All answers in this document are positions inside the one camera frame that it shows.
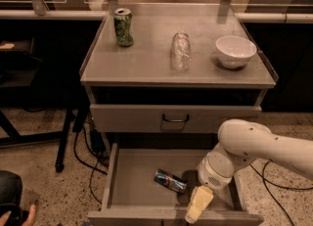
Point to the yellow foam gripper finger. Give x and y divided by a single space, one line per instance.
201 197

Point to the person's hand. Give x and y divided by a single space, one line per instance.
27 221

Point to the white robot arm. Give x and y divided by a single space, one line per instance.
239 144

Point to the clear plastic bottle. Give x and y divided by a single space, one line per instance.
180 52

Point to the dark trouser leg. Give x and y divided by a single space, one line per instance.
10 187

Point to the blue silver redbull can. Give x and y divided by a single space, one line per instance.
170 181

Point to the white horizontal rail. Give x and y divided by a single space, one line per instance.
94 15

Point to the green soda can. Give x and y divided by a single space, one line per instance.
122 19

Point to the black drawer handle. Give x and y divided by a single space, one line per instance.
175 120

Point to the closed grey top drawer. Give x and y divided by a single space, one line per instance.
148 118

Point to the white ceramic bowl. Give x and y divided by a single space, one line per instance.
234 51

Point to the grey drawer cabinet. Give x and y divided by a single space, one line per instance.
142 75

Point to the black power adapter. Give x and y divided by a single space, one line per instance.
97 143

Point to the black round controller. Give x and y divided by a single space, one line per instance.
16 217

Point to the open grey middle drawer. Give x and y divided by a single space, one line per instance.
132 197

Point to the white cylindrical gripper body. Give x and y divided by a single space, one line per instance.
211 173

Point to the black table frame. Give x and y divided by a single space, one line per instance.
39 74

